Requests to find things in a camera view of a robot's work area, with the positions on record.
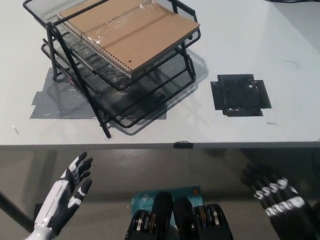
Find black table leg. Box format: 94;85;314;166
0;191;35;234

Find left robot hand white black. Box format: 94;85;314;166
33;152;94;237

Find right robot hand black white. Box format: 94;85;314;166
239;161;316;240

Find black tape square patch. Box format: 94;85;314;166
209;73;273;118

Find small black tape strip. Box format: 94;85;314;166
173;140;195;150

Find black mesh file tray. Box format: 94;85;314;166
22;0;201;139

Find grey duct tape patch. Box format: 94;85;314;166
29;66;168;120

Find purple spiral notebook cardboard back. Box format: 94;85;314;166
56;0;202;79

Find teal cardboard box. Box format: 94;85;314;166
131;185;205;223

